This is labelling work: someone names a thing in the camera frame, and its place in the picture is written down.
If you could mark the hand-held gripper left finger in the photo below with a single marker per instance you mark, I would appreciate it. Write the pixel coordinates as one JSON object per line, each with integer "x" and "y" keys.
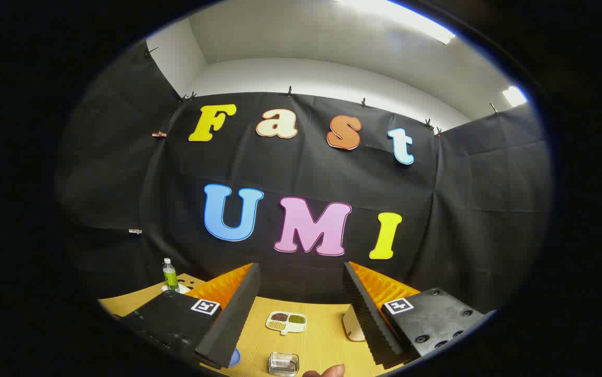
{"x": 235, "y": 314}

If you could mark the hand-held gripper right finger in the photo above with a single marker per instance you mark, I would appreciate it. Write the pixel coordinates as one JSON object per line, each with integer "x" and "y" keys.
{"x": 369, "y": 319}

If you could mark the white toaster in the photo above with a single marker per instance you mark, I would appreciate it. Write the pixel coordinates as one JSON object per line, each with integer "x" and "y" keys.
{"x": 352, "y": 324}

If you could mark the blue plate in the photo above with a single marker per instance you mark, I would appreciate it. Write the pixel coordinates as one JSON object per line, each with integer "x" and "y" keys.
{"x": 234, "y": 358}

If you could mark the white divided tray of beans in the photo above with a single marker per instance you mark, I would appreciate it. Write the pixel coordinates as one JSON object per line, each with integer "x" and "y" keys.
{"x": 286, "y": 329}

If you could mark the white square coaster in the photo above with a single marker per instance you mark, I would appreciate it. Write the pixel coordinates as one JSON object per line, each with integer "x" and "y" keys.
{"x": 184, "y": 288}

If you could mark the green label water bottle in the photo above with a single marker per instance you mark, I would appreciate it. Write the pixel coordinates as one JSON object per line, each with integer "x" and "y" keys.
{"x": 171, "y": 277}

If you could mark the small ceiling light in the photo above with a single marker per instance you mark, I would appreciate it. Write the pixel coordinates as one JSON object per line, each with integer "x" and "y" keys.
{"x": 514, "y": 96}

